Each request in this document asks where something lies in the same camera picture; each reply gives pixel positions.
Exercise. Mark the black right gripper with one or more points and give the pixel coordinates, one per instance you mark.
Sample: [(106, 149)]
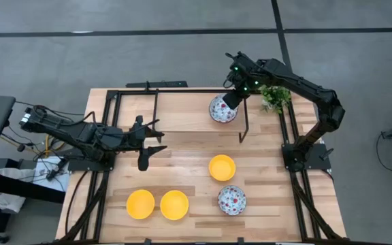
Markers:
[(245, 76)]

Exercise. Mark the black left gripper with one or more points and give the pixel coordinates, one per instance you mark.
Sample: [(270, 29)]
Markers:
[(138, 136)]

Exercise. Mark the red bowl floral inside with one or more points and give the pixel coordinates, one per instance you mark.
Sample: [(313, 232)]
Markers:
[(231, 200), (220, 112)]

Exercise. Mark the yellow mini bowl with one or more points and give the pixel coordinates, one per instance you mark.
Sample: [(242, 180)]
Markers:
[(174, 205), (140, 204), (222, 168)]

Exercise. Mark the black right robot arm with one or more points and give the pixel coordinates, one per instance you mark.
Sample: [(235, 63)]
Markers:
[(305, 86)]

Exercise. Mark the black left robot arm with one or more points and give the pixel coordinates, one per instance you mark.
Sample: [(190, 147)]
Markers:
[(80, 132)]

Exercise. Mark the green plant white pot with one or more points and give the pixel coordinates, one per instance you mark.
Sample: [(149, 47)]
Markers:
[(274, 97)]

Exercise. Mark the wooden shelf black metal legs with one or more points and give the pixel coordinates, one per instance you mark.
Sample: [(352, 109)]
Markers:
[(189, 112)]

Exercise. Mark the black power strip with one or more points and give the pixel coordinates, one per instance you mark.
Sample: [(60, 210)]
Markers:
[(162, 84)]

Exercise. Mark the white cloth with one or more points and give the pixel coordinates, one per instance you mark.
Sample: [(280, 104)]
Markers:
[(15, 173)]

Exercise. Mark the black metal table frame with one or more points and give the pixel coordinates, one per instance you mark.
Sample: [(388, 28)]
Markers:
[(182, 91)]

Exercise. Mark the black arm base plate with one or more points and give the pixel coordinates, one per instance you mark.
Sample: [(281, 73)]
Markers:
[(80, 165), (315, 153)]

